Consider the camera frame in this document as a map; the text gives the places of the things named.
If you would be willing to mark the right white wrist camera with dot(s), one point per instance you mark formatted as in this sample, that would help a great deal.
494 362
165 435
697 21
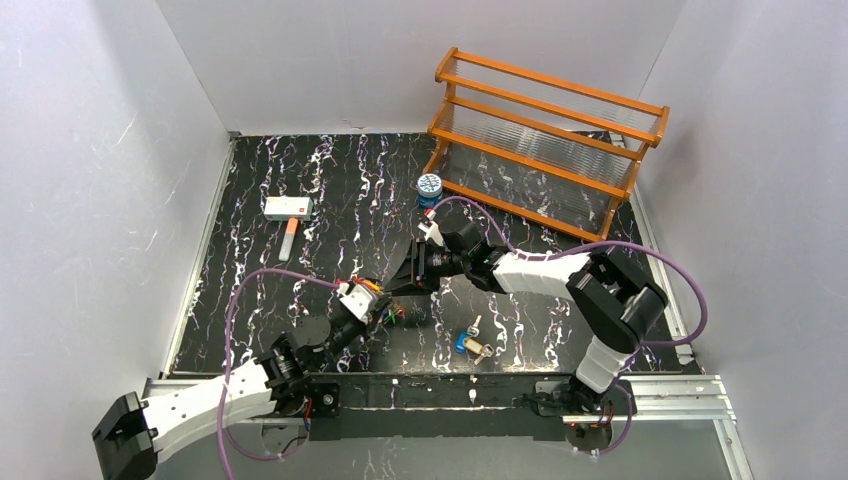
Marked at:
430 229

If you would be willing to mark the white box with red logo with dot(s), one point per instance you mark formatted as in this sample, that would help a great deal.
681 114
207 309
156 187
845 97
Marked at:
283 208

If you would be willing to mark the orange wooden shelf rack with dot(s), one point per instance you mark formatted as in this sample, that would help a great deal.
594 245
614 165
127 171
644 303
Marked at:
558 153

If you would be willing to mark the white orange marker pen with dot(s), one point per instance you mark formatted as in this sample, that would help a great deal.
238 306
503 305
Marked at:
288 239

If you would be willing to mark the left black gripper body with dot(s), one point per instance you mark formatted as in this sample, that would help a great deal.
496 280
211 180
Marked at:
377 312

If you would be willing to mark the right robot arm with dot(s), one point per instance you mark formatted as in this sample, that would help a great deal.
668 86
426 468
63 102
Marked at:
617 299

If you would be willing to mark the aluminium rail frame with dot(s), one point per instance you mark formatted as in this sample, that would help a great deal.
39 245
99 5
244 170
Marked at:
466 405

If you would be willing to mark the silver loose key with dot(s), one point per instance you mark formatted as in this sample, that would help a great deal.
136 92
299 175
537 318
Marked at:
473 330

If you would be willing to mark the blue key tag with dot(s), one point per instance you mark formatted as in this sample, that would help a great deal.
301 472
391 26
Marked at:
460 343

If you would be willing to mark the green key tag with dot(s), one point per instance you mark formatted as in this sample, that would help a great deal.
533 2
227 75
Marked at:
395 315

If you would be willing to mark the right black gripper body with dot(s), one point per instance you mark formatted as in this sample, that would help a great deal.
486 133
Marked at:
421 268

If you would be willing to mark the blue jar with patterned lid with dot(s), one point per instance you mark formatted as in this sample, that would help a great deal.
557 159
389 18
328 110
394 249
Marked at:
429 190

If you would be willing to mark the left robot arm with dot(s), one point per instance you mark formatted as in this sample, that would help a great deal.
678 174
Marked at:
136 434

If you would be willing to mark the metal key organizer red handle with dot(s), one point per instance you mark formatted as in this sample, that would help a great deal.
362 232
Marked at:
383 303

